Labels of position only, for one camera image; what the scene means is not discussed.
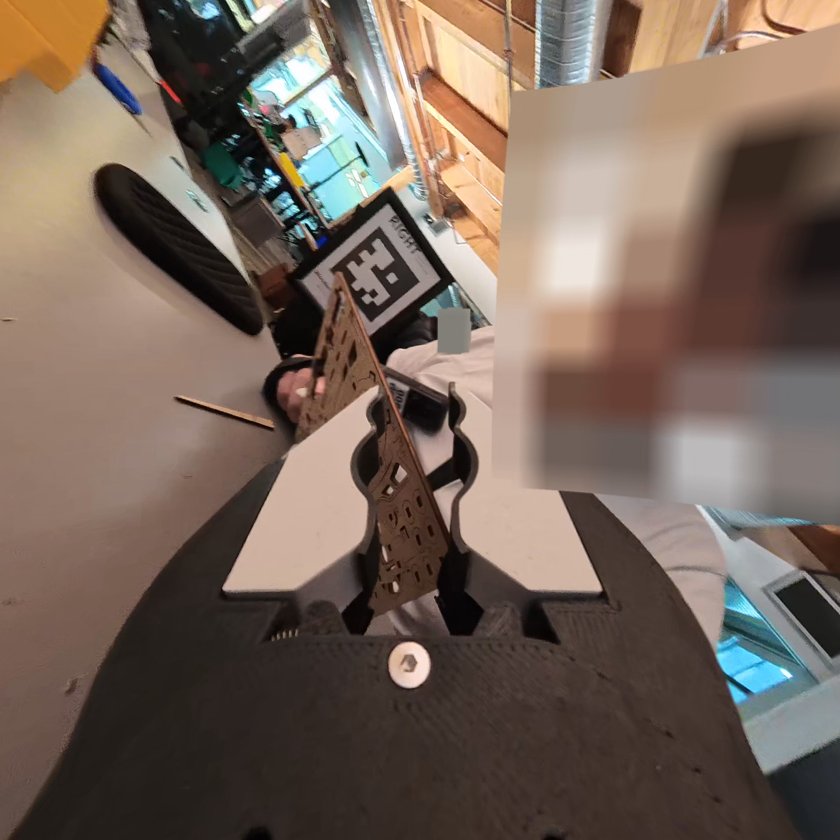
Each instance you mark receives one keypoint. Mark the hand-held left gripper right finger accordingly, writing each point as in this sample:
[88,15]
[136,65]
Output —
[525,544]

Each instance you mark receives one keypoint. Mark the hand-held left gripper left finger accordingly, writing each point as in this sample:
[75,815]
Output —
[308,525]

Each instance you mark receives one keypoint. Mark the laser-cut plywood sheet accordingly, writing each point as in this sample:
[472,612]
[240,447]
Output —
[433,531]

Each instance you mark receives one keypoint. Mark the person's right hand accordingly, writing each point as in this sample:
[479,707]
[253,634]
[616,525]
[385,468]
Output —
[292,387]

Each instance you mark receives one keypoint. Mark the thin wooden stick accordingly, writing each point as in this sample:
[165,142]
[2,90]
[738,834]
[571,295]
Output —
[223,412]

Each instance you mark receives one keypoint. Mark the black quilted pad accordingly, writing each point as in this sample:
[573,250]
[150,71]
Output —
[170,243]

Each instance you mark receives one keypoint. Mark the grey round pipe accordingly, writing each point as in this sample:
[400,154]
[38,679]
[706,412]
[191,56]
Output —
[374,85]

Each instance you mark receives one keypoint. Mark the computer monitor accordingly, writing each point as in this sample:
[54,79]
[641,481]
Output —
[810,610]

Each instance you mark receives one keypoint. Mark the blue object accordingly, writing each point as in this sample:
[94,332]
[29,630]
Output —
[118,92]

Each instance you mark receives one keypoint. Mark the yellow cardboard box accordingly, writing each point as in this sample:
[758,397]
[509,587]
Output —
[46,39]

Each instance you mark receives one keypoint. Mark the silver corrugated duct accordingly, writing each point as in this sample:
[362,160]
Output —
[564,39]

